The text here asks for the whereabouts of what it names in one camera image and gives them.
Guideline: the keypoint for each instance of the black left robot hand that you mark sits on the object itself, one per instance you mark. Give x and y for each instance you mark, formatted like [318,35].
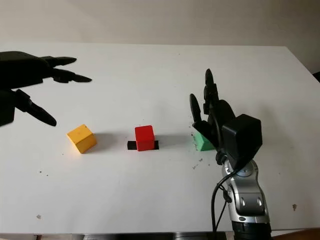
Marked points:
[22,70]

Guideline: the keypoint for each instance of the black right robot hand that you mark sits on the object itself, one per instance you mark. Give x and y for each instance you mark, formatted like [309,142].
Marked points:
[226,112]

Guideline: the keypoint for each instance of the green block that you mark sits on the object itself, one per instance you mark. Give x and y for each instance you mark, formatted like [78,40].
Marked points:
[203,145]

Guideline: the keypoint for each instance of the red block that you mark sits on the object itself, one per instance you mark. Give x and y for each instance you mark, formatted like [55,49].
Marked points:
[144,137]

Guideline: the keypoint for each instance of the yellow block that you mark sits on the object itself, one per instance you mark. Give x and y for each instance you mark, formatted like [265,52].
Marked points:
[81,138]

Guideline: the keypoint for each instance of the dark object beyond table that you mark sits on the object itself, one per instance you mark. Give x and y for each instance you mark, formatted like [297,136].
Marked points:
[317,76]

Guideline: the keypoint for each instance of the black tape strip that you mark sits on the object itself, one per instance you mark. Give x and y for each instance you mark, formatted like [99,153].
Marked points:
[131,145]

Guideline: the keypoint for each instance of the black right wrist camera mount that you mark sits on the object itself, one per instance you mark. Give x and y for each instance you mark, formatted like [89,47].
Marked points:
[242,140]

